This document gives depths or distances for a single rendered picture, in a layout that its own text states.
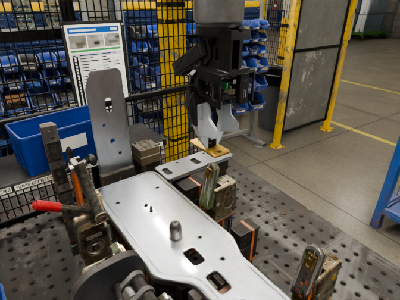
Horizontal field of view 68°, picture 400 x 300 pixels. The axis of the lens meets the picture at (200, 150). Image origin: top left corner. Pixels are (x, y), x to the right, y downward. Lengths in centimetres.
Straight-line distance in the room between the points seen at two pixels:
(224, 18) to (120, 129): 64
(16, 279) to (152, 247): 60
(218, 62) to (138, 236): 49
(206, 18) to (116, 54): 83
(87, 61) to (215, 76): 83
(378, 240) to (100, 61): 214
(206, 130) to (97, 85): 50
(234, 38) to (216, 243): 49
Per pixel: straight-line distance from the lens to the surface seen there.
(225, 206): 91
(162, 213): 84
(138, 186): 96
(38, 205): 71
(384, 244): 251
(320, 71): 373
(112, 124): 99
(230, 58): 44
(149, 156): 106
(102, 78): 95
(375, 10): 1492
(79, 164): 68
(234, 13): 46
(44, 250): 129
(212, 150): 55
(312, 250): 64
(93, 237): 78
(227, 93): 47
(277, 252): 118
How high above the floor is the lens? 153
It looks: 27 degrees down
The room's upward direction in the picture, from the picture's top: straight up
